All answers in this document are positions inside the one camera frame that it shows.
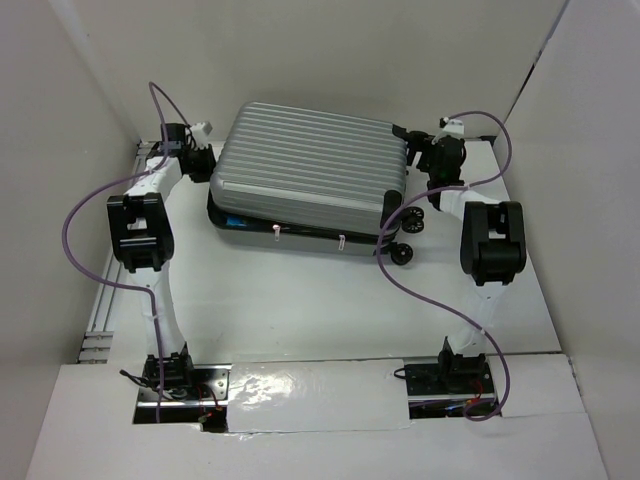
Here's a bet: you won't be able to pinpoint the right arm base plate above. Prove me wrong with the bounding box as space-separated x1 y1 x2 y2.
393 340 499 420

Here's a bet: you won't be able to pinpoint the aluminium frame rail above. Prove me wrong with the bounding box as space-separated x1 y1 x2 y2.
74 139 156 364

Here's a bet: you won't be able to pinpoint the light blue shirt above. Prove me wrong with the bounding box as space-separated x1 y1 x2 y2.
224 215 255 230

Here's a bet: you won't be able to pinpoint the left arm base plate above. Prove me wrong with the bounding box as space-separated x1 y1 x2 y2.
119 363 232 433

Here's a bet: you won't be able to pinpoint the grey suitcase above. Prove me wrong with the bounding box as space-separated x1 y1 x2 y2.
207 101 424 265

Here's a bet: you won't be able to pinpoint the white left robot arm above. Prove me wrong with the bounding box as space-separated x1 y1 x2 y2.
107 121 215 400

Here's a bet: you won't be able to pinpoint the white foil tape sheet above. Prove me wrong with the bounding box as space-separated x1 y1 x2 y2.
227 359 410 433

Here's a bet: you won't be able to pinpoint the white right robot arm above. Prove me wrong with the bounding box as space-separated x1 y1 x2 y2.
408 117 527 392

